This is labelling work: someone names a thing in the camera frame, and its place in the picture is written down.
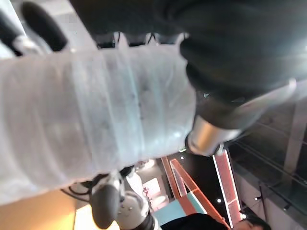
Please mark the left robot hand black cloth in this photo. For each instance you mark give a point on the left robot hand black cloth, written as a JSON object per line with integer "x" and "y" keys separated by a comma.
{"x": 230, "y": 43}

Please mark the clear plastic drink bottle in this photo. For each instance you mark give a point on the clear plastic drink bottle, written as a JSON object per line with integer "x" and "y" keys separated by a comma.
{"x": 91, "y": 107}

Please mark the red white-edged upright panel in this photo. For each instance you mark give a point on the red white-edged upright panel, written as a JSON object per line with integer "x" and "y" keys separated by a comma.
{"x": 226, "y": 177}

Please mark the pink illuminated sign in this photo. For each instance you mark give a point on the pink illuminated sign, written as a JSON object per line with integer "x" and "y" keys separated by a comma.
{"x": 153, "y": 189}

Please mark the person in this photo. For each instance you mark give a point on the person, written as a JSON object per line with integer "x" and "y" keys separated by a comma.
{"x": 192, "y": 223}

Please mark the red triangular frame structure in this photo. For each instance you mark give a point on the red triangular frame structure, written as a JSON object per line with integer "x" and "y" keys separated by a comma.
{"x": 189, "y": 187}

